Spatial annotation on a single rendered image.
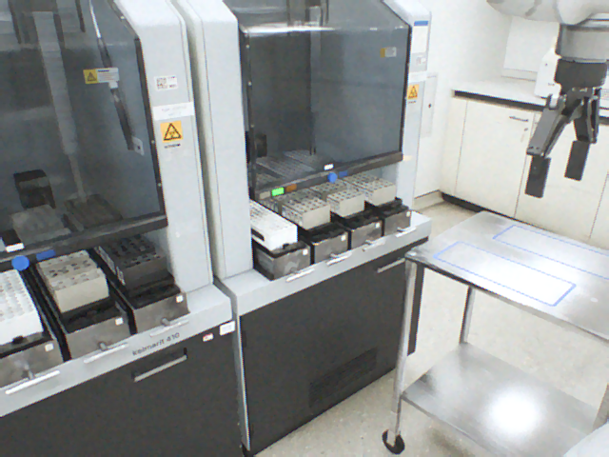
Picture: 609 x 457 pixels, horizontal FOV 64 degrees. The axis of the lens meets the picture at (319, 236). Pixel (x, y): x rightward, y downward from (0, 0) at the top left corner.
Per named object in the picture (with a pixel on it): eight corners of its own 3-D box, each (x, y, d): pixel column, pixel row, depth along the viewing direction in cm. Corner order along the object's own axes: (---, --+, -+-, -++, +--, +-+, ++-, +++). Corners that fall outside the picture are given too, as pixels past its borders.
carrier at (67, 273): (99, 281, 127) (94, 261, 124) (101, 285, 125) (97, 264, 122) (50, 296, 120) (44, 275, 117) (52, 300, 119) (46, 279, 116)
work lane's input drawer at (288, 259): (174, 208, 191) (171, 187, 187) (206, 200, 198) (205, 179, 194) (282, 288, 140) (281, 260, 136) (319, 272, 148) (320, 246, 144)
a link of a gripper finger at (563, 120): (584, 103, 78) (583, 97, 77) (550, 162, 78) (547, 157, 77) (561, 99, 81) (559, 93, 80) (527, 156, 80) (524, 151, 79)
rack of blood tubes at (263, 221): (221, 221, 164) (219, 204, 162) (246, 213, 170) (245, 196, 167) (270, 254, 144) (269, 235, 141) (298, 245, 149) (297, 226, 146)
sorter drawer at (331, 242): (209, 199, 199) (207, 178, 195) (240, 191, 207) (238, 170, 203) (323, 270, 149) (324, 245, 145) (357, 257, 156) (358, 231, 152)
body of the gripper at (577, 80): (595, 63, 72) (579, 126, 76) (620, 59, 77) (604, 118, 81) (546, 58, 77) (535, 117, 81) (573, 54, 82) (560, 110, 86)
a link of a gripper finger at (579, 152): (572, 140, 88) (574, 139, 88) (563, 177, 91) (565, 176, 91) (589, 144, 86) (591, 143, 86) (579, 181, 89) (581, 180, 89)
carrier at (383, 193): (391, 198, 179) (392, 182, 176) (395, 199, 177) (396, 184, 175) (367, 205, 172) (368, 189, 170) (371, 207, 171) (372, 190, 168)
